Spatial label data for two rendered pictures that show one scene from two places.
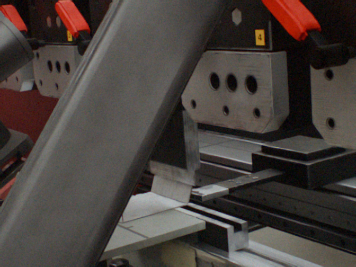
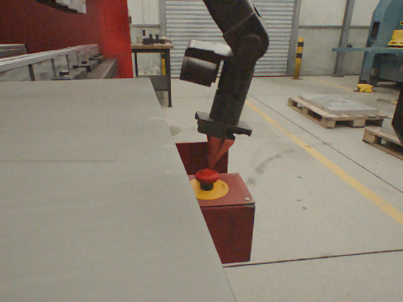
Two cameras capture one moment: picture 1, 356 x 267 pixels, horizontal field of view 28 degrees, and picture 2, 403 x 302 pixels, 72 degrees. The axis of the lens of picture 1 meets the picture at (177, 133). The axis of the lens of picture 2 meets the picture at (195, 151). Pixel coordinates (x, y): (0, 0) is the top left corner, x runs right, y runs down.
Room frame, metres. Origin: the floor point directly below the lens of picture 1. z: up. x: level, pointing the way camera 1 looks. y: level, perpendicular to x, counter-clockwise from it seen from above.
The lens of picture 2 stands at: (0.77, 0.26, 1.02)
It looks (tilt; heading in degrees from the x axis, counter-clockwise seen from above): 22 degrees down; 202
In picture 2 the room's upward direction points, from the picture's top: straight up
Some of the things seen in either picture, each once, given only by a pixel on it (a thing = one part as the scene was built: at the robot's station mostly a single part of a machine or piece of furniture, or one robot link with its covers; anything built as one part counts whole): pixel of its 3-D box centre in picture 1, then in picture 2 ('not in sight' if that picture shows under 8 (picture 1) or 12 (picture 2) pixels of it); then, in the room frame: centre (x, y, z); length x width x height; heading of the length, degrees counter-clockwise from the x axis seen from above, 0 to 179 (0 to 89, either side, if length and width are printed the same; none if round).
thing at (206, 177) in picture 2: not in sight; (206, 182); (0.38, 0.12, 0.79); 0.04 x 0.04 x 0.04
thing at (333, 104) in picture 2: not in sight; (334, 102); (-3.48, 0.59, 0.17); 0.99 x 0.63 x 0.05; 27
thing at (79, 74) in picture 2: not in sight; (72, 77); (0.03, -0.50, 0.89); 0.30 x 0.05 x 0.03; 34
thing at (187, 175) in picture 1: (169, 143); not in sight; (0.89, 0.01, 1.08); 0.10 x 0.02 x 0.10; 34
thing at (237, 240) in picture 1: (187, 218); not in sight; (0.87, 0.00, 0.99); 0.20 x 0.03 x 0.03; 34
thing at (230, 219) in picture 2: not in sight; (198, 189); (0.35, 0.09, 0.75); 0.20 x 0.16 x 0.18; 28
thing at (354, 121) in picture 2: not in sight; (332, 110); (-3.47, 0.59, 0.07); 1.20 x 0.80 x 0.14; 27
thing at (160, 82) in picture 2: not in sight; (149, 53); (-3.64, -2.40, 0.75); 1.80 x 0.75 x 1.50; 29
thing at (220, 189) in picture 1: (267, 169); not in sight; (0.98, -0.12, 1.01); 0.26 x 0.12 x 0.05; 124
